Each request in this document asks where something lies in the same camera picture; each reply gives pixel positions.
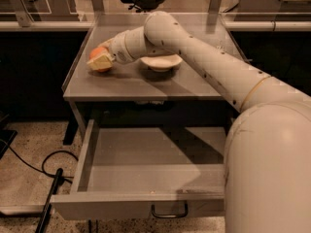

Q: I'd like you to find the grey cabinet table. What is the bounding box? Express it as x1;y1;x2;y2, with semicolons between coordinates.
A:
64;13;245;130

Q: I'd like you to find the black drawer handle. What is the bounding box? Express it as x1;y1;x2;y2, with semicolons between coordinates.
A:
151;203;189;219

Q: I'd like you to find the white horizontal rail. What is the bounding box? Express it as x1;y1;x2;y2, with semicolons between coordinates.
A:
0;20;311;32

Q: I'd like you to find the black floor cable left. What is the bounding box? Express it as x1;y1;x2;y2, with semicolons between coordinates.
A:
0;138;80;184

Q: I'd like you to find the orange fruit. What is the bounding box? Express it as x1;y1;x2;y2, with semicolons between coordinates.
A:
89;47;109;59

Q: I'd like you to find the white paper bowl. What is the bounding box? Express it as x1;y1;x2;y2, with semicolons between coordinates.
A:
141;54;182;72

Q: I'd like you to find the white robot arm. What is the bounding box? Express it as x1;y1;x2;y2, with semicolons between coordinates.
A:
87;12;311;233

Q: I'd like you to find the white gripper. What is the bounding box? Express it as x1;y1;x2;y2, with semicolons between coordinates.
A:
86;31;134;72

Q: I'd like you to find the black pole on floor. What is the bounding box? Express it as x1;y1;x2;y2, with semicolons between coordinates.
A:
35;168;63;233

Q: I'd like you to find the open grey top drawer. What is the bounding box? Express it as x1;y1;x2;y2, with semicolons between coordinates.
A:
52;120;225;220

